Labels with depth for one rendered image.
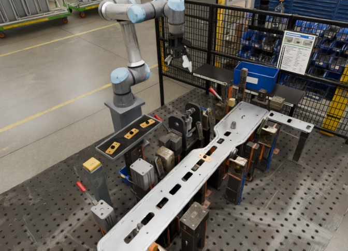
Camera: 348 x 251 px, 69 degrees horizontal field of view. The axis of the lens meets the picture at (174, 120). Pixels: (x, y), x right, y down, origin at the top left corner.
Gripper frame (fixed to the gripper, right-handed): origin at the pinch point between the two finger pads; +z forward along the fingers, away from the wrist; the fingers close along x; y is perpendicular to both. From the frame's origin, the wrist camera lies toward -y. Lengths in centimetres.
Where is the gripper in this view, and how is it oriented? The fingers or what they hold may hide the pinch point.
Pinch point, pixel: (179, 68)
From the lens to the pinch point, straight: 141.1
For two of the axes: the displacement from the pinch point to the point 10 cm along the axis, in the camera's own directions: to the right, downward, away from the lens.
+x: 7.8, 3.5, -5.1
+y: -6.2, 4.9, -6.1
